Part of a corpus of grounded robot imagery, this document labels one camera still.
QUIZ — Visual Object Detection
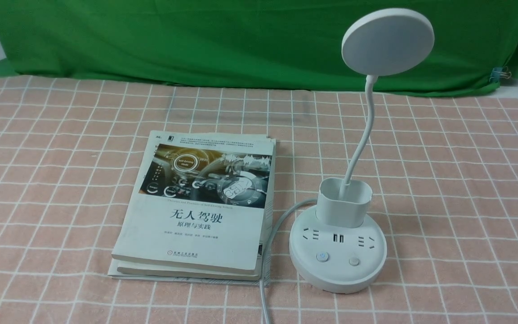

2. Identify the pink checkered tablecloth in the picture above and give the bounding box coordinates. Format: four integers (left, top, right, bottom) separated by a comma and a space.
0, 77, 518, 324

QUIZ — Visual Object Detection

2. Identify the green backdrop cloth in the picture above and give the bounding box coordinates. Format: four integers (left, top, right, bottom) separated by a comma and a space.
0, 0, 518, 97

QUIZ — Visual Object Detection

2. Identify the white desk lamp with sockets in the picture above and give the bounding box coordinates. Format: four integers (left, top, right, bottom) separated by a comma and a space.
289, 8, 434, 294

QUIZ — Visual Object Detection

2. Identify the blue binder clip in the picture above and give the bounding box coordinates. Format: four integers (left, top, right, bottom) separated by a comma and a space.
489, 66, 512, 83

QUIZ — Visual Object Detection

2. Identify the white lamp power cable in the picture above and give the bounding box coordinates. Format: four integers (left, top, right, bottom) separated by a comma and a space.
258, 199, 318, 324

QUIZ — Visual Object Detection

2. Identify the top white textbook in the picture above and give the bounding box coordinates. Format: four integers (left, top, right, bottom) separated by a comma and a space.
109, 130, 276, 281

